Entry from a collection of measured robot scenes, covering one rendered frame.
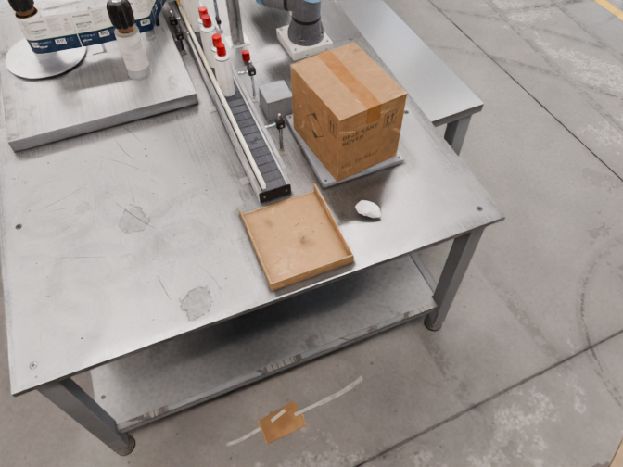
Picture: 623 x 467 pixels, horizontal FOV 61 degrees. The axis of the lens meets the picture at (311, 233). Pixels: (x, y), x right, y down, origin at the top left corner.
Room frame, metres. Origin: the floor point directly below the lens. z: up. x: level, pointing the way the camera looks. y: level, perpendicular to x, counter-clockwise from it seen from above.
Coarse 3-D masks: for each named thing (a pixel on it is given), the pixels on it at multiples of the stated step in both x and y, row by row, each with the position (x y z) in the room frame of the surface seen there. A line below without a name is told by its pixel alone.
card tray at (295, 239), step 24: (312, 192) 1.12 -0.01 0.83; (240, 216) 1.02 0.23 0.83; (264, 216) 1.02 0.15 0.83; (288, 216) 1.02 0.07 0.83; (312, 216) 1.02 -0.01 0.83; (264, 240) 0.93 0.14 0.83; (288, 240) 0.93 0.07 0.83; (312, 240) 0.93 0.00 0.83; (336, 240) 0.93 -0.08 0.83; (264, 264) 0.84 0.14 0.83; (288, 264) 0.84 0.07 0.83; (312, 264) 0.84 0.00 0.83; (336, 264) 0.83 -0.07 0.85
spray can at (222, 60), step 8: (216, 48) 1.56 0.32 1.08; (224, 48) 1.56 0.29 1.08; (216, 56) 1.56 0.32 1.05; (224, 56) 1.55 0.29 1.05; (216, 64) 1.55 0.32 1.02; (224, 64) 1.54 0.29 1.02; (224, 72) 1.54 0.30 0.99; (232, 72) 1.57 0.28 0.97; (224, 80) 1.54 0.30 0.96; (232, 80) 1.56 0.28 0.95; (224, 88) 1.54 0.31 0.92; (232, 88) 1.55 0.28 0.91; (224, 96) 1.54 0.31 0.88
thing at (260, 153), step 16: (240, 96) 1.54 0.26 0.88; (240, 112) 1.46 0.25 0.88; (240, 128) 1.38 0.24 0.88; (256, 128) 1.38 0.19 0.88; (240, 144) 1.30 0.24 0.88; (256, 144) 1.30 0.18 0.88; (256, 160) 1.22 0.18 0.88; (272, 160) 1.22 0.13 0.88; (256, 176) 1.15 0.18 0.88; (272, 176) 1.15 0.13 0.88
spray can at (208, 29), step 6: (204, 18) 1.73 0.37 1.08; (204, 24) 1.72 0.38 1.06; (210, 24) 1.73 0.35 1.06; (204, 30) 1.72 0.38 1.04; (210, 30) 1.72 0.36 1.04; (204, 36) 1.71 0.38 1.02; (210, 36) 1.71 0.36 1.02; (204, 42) 1.72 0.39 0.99; (210, 42) 1.71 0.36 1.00; (210, 54) 1.71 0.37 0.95; (210, 60) 1.71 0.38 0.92; (210, 66) 1.71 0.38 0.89
